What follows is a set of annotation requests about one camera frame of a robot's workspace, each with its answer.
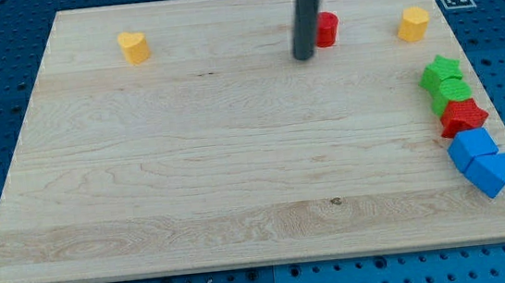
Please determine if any yellow pentagon block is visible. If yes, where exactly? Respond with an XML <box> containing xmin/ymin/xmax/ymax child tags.
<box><xmin>397</xmin><ymin>6</ymin><xmax>430</xmax><ymax>43</ymax></box>

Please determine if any yellow heart block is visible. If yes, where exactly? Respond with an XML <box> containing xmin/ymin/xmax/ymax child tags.
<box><xmin>117</xmin><ymin>31</ymin><xmax>151</xmax><ymax>65</ymax></box>

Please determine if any red circle block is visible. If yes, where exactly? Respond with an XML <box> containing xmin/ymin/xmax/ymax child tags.
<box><xmin>315</xmin><ymin>11</ymin><xmax>339</xmax><ymax>48</ymax></box>

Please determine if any red star block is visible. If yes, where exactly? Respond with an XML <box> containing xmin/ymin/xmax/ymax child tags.
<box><xmin>440</xmin><ymin>98</ymin><xmax>489</xmax><ymax>139</ymax></box>

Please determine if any green star block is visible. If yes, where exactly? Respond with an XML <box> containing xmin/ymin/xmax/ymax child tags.
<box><xmin>419</xmin><ymin>55</ymin><xmax>462</xmax><ymax>94</ymax></box>

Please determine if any blue triangle block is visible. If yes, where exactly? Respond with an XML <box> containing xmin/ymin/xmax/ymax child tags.
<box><xmin>463</xmin><ymin>153</ymin><xmax>505</xmax><ymax>199</ymax></box>

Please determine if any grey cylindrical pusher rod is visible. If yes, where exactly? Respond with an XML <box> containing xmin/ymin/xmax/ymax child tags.
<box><xmin>291</xmin><ymin>0</ymin><xmax>321</xmax><ymax>61</ymax></box>

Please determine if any blue square block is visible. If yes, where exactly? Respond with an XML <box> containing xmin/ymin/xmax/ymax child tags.
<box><xmin>448</xmin><ymin>127</ymin><xmax>499</xmax><ymax>173</ymax></box>

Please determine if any light wooden board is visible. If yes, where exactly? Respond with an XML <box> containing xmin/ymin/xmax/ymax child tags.
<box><xmin>0</xmin><ymin>0</ymin><xmax>505</xmax><ymax>283</ymax></box>

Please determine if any green circle block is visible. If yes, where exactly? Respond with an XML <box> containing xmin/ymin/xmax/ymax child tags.
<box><xmin>430</xmin><ymin>79</ymin><xmax>472</xmax><ymax>117</ymax></box>

